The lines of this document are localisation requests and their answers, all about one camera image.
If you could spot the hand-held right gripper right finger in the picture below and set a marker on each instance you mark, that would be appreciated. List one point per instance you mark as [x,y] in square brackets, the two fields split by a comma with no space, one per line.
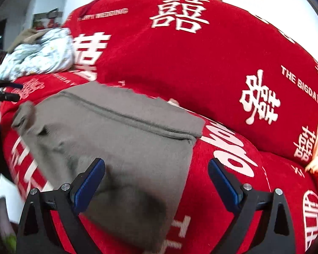
[224,186]

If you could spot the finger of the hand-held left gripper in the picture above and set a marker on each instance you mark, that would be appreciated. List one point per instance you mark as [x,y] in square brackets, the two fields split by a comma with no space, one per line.
[10,85]
[10,98]

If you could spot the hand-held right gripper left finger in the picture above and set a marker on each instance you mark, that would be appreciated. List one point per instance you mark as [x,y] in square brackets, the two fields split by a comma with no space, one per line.
[88,186]

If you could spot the grey knit sweater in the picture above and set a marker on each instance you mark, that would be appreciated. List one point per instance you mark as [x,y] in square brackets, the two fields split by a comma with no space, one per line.
[122,143]

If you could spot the olive brown cloth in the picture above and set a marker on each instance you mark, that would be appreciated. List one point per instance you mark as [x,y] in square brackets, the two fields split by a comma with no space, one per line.
[23,35]

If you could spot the white floral cloth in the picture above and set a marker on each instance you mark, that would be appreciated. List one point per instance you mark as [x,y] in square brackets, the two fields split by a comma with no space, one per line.
[42,55]

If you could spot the red printed blanket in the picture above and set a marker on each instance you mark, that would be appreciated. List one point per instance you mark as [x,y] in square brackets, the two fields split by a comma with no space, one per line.
[201,71]

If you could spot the cluttered wall shelf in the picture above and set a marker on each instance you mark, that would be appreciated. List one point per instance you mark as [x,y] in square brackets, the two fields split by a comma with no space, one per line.
[47,19]

